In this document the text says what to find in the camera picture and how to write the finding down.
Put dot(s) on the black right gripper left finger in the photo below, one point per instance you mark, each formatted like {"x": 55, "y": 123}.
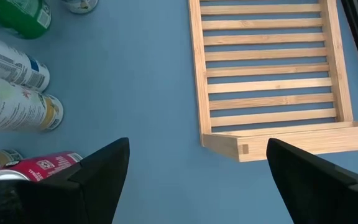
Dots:
{"x": 89, "y": 193}

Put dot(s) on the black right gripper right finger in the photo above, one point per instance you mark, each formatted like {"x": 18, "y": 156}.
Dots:
{"x": 322, "y": 199}

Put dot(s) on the wooden slatted shelf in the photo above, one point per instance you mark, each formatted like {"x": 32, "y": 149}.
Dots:
{"x": 263, "y": 54}

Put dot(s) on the red Coca-Cola can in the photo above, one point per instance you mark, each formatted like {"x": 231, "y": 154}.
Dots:
{"x": 42, "y": 166}

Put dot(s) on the Celsius Arctic Vibe can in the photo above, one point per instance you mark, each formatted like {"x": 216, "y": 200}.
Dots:
{"x": 8, "y": 62}

